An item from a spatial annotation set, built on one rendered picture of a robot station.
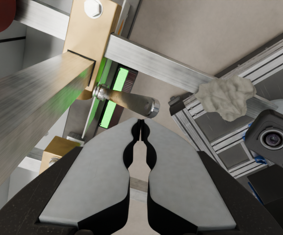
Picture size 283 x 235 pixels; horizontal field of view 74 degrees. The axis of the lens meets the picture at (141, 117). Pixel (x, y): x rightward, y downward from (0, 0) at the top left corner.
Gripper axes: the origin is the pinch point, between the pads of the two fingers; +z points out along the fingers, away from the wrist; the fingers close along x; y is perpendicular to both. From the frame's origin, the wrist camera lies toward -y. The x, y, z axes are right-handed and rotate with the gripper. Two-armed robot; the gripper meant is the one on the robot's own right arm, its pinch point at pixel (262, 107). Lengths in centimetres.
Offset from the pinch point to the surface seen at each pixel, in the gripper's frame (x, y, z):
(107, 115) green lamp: -18.4, -24.2, 12.4
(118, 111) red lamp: -16.2, -22.0, 12.4
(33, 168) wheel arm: -25.8, -33.5, -3.0
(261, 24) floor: 26, 35, 83
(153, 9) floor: 11, -21, 83
